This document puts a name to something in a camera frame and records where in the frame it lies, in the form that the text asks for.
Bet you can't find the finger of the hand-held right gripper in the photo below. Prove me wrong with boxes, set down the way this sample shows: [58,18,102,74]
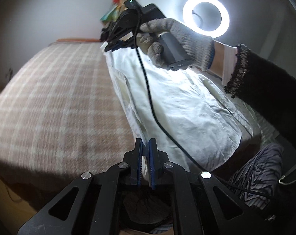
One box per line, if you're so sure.
[100,22,121,42]
[104,35,137,52]

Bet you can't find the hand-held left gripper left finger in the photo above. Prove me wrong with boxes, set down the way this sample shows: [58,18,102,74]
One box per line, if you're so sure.
[17,138,143,235]

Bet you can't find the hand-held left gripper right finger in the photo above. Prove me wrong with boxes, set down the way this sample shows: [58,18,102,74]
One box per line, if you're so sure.
[148,138,276,235]

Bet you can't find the white shirt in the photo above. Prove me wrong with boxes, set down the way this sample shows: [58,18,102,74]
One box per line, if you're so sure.
[100,40,255,174]

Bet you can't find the person's right forearm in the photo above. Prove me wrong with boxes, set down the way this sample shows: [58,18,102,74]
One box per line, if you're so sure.
[207,40,296,152]

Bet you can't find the person's right hand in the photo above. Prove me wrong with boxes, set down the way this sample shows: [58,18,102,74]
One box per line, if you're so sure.
[136,18,216,72]

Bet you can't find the orange bed headboard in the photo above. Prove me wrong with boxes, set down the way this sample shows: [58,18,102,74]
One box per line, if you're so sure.
[49,38,102,46]

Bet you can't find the dark fuzzy cloth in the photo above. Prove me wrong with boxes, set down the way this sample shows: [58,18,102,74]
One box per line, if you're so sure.
[121,191,173,228]

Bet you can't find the round white lamp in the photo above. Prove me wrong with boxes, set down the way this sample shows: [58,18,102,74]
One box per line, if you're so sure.
[182,0,230,38]

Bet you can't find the beige plaid blanket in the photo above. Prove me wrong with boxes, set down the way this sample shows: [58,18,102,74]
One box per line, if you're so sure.
[0,42,281,211]

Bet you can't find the grey striped pants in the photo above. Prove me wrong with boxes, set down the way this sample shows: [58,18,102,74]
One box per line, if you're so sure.
[227,143,285,210]

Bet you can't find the metal hook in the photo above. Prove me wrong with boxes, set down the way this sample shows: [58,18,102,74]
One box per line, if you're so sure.
[279,173,296,184]

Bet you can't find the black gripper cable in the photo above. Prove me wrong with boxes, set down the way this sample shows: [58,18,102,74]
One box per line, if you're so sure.
[131,6,273,200]

